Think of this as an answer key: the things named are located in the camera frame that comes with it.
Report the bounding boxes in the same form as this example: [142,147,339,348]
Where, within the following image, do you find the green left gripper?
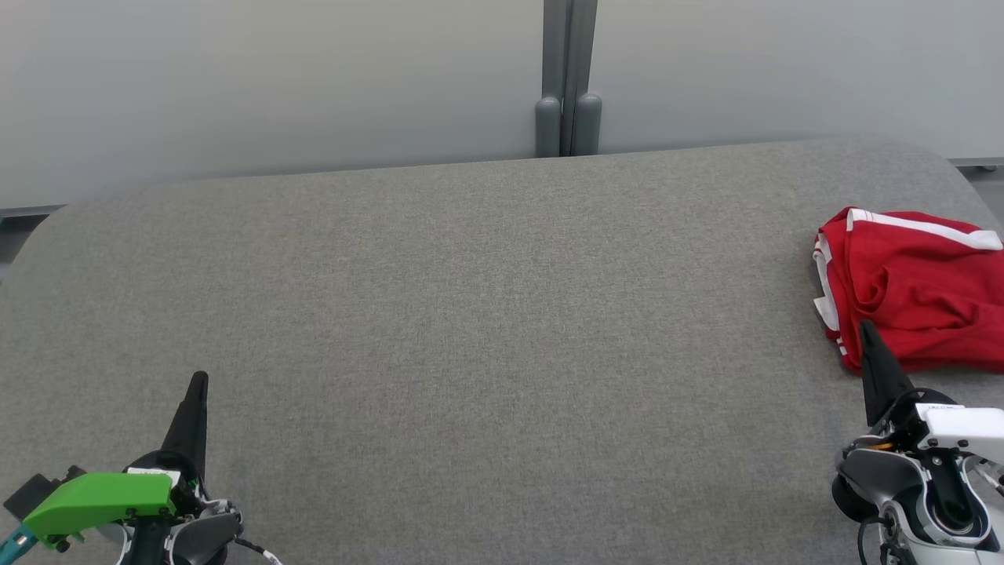
[22,371,210,549]

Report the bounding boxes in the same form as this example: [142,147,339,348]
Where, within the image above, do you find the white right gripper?
[851,319,1004,454]

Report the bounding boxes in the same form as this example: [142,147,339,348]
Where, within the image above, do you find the red and white jersey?
[812,231,1004,374]

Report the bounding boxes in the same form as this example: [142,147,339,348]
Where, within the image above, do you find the red and white shorts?
[820,206,1004,315]

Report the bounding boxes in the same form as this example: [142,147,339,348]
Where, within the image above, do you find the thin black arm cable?
[857,514,895,565]
[234,536,282,565]

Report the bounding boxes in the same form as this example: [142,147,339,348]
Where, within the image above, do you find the teal camera cable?
[0,524,38,563]

